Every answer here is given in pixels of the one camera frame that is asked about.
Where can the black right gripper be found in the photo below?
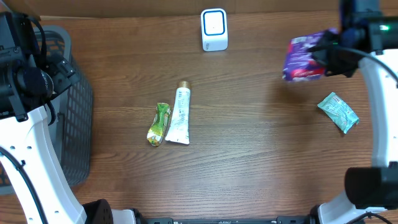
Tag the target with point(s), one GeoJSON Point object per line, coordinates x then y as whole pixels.
{"type": "Point", "coordinates": [347, 70]}

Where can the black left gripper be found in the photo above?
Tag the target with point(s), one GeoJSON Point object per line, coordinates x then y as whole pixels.
{"type": "Point", "coordinates": [62, 72]}

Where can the teal wipes packet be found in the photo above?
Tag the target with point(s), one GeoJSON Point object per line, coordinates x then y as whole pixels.
{"type": "Point", "coordinates": [339, 112]}

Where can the green yellow snack pouch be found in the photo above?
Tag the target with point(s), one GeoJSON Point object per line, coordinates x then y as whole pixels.
{"type": "Point", "coordinates": [156, 132]}

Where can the white tube gold cap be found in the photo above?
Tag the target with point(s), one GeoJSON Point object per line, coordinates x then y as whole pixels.
{"type": "Point", "coordinates": [179, 126]}

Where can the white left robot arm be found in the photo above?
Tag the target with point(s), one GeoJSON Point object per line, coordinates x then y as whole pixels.
{"type": "Point", "coordinates": [29, 79]}

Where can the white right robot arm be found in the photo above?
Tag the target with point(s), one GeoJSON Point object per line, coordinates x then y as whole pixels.
{"type": "Point", "coordinates": [367, 41]}

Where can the white barcode scanner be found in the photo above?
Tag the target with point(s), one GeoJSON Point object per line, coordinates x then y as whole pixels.
{"type": "Point", "coordinates": [214, 29]}

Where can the grey plastic basket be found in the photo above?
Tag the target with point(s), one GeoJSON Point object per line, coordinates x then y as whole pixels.
{"type": "Point", "coordinates": [71, 132]}

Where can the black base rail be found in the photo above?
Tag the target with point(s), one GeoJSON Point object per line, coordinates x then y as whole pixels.
{"type": "Point", "coordinates": [140, 219]}

